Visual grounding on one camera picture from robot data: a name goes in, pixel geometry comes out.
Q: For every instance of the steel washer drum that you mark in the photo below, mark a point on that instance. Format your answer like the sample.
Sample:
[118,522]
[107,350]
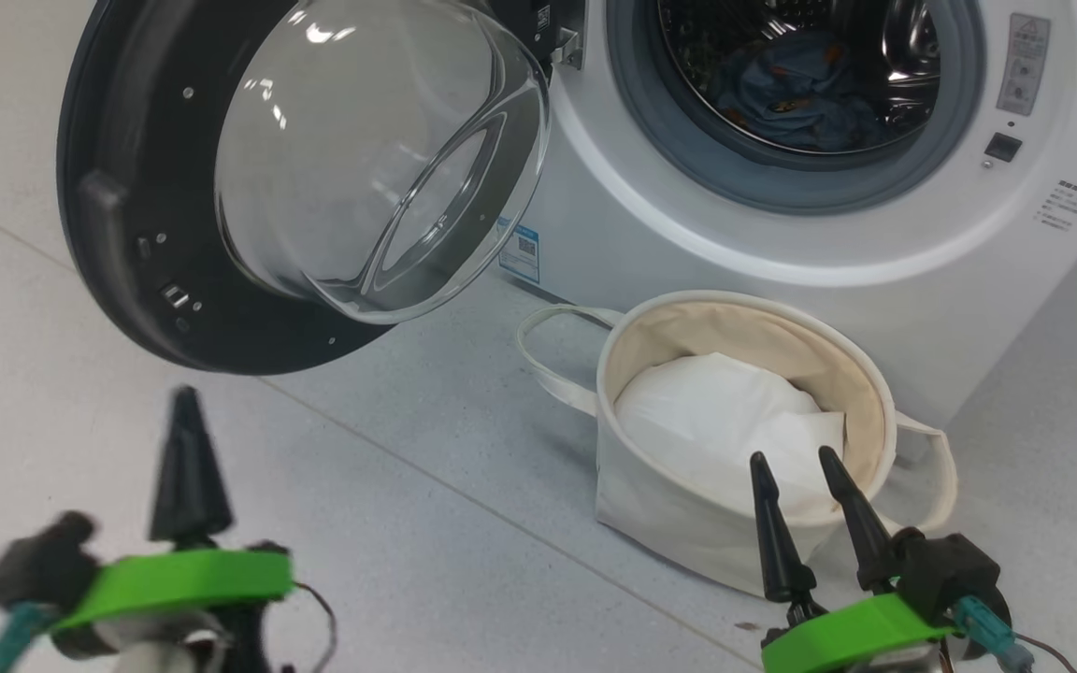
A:
[912,47]

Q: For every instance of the small printed text label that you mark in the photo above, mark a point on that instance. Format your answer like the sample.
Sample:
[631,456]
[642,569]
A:
[1062,204]

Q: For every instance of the black washer door glass bowl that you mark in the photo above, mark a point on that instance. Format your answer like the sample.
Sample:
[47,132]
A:
[127,187]

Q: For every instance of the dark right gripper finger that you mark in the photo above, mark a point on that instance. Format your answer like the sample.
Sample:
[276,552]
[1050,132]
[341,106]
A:
[870,542]
[782,551]

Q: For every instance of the cream canvas laundry basket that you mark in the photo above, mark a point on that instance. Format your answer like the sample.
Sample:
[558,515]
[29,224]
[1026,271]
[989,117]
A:
[669,523]

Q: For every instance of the white cloth basket liner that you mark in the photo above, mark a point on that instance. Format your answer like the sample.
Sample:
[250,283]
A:
[716,421]

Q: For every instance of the black square door lock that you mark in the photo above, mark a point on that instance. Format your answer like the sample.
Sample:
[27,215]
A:
[1003,147]

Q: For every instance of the grey rubber door gasket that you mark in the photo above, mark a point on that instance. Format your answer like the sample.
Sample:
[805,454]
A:
[637,84]

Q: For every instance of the blue cartoon print garment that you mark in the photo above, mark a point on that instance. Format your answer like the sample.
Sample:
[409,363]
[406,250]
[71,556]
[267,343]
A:
[800,103]

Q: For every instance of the grey warning sticker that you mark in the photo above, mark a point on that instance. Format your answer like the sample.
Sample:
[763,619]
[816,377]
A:
[1023,65]

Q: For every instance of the metal door hinge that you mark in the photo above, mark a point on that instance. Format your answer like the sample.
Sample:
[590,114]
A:
[568,47]

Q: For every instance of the white front-load washing machine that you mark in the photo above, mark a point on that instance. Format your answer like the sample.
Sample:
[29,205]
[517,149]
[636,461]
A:
[922,271]

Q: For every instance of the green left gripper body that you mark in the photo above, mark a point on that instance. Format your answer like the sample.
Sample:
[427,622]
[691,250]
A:
[174,578]

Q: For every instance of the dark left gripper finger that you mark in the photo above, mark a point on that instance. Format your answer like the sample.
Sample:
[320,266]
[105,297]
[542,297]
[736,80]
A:
[207,495]
[172,495]

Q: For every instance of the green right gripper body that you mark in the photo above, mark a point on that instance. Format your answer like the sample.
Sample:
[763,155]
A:
[847,640]

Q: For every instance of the blue energy label sticker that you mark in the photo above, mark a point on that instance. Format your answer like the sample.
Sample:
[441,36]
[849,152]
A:
[520,252]

